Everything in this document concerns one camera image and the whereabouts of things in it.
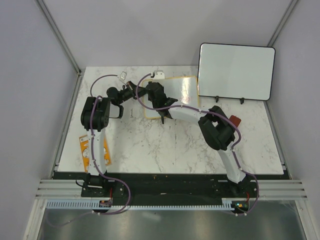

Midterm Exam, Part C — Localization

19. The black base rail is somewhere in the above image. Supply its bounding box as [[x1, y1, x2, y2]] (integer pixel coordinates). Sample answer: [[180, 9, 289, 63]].
[[53, 172, 289, 205]]

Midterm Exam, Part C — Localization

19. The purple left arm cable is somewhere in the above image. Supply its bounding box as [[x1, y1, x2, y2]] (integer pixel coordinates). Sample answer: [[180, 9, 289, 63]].
[[44, 73, 132, 228]]

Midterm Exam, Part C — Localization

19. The black framed whiteboard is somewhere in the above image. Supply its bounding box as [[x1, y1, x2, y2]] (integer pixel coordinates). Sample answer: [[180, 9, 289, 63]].
[[197, 43, 276, 101]]

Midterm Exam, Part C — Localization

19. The yellow framed whiteboard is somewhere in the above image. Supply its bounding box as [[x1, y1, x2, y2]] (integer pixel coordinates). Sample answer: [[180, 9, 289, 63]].
[[141, 76, 200, 107]]

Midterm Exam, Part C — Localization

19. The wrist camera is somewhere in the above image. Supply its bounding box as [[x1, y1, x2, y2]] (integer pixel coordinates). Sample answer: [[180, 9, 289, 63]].
[[118, 71, 127, 85], [150, 70, 165, 80]]

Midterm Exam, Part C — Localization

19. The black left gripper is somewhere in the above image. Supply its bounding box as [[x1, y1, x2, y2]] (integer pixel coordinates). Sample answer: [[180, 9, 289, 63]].
[[118, 81, 147, 105]]

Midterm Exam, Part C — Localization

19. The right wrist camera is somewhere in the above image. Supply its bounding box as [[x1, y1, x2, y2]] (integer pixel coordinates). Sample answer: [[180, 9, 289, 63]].
[[150, 70, 165, 80]]

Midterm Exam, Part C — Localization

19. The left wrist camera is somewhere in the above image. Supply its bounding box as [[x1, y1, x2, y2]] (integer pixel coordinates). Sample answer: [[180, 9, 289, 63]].
[[118, 71, 127, 85]]

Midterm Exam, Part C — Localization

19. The orange card package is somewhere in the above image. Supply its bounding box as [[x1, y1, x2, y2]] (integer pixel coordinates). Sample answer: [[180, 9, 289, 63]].
[[79, 135, 112, 173]]

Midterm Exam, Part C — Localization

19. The white cable duct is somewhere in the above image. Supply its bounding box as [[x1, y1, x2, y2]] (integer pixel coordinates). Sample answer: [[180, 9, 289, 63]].
[[46, 199, 235, 211]]

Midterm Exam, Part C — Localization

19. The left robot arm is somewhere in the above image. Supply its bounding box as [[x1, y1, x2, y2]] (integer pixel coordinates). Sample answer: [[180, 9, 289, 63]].
[[80, 81, 147, 197]]

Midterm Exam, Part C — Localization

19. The red small box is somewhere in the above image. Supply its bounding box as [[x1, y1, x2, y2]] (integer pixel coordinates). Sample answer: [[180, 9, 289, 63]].
[[229, 115, 242, 128]]

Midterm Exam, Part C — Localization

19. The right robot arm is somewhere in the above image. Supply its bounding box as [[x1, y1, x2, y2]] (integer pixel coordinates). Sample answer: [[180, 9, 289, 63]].
[[145, 81, 248, 197]]

